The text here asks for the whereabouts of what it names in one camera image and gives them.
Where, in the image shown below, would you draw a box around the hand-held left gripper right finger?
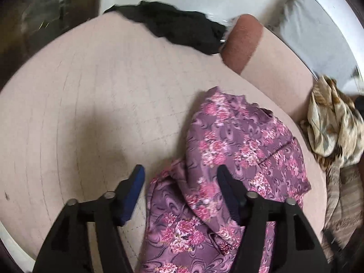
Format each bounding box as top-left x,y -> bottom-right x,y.
217,165 -> 332,273

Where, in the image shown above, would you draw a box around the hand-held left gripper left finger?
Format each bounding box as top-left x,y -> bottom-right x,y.
33,164 -> 145,273

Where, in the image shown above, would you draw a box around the purple floral garment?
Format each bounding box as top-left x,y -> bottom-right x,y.
135,86 -> 312,273

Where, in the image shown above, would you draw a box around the striped brownish fabric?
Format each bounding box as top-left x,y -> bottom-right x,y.
321,159 -> 364,262

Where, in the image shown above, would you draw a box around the beige brown patterned cloth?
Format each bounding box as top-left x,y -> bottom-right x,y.
300,75 -> 364,168

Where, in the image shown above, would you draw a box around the black cloth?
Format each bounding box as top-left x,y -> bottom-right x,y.
104,1 -> 228,56

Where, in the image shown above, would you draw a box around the grey cloth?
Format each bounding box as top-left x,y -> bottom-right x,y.
267,0 -> 359,91

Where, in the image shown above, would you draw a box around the wooden glass-front cabinet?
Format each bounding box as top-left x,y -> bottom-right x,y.
0,0 -> 106,86

